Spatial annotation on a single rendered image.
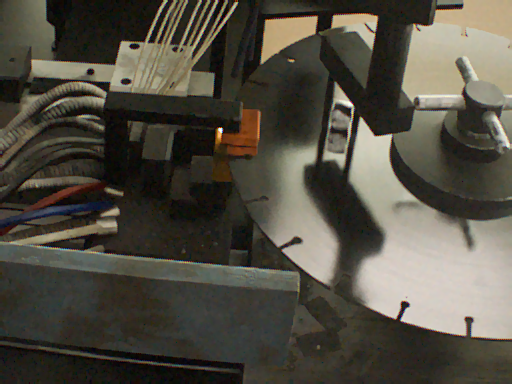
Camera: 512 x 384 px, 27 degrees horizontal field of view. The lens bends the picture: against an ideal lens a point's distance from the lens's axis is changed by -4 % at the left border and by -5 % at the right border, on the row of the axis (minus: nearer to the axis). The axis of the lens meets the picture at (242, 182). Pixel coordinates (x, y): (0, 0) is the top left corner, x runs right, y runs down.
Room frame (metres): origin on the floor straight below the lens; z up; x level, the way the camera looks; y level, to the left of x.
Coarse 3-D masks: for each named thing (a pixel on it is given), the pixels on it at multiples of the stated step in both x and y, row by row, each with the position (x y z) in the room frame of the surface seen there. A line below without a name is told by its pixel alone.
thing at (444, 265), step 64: (320, 64) 0.65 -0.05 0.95; (448, 64) 0.68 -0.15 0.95; (320, 128) 0.58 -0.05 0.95; (256, 192) 0.51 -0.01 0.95; (320, 192) 0.52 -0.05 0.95; (384, 192) 0.52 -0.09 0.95; (320, 256) 0.46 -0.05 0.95; (384, 256) 0.47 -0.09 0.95; (448, 256) 0.47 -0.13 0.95; (448, 320) 0.42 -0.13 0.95
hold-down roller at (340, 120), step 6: (336, 102) 0.59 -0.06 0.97; (342, 102) 0.59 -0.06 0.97; (348, 102) 0.59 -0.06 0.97; (336, 108) 0.58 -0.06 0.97; (342, 108) 0.58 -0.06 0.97; (348, 108) 0.58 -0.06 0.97; (336, 114) 0.58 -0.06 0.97; (342, 114) 0.58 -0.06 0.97; (348, 114) 0.58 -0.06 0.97; (336, 120) 0.57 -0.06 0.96; (342, 120) 0.57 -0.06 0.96; (348, 120) 0.57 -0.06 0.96; (336, 126) 0.57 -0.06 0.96; (342, 126) 0.57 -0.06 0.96; (348, 126) 0.57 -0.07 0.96
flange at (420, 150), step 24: (432, 120) 0.59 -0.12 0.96; (504, 120) 0.60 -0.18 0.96; (408, 144) 0.56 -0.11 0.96; (432, 144) 0.56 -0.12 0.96; (456, 144) 0.55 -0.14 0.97; (480, 144) 0.55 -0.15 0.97; (408, 168) 0.54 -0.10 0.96; (432, 168) 0.54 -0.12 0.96; (456, 168) 0.54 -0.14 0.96; (480, 168) 0.54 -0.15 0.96; (504, 168) 0.55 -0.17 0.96; (432, 192) 0.52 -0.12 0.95; (456, 192) 0.52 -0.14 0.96; (480, 192) 0.52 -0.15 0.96; (504, 192) 0.52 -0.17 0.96
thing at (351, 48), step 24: (384, 24) 0.54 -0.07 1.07; (336, 48) 0.58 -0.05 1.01; (360, 48) 0.59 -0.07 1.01; (384, 48) 0.53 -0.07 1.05; (408, 48) 0.54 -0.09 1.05; (336, 72) 0.57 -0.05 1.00; (360, 72) 0.56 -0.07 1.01; (384, 72) 0.53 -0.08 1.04; (360, 96) 0.54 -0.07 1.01; (384, 96) 0.53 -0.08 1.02; (384, 120) 0.52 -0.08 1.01; (408, 120) 0.53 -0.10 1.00
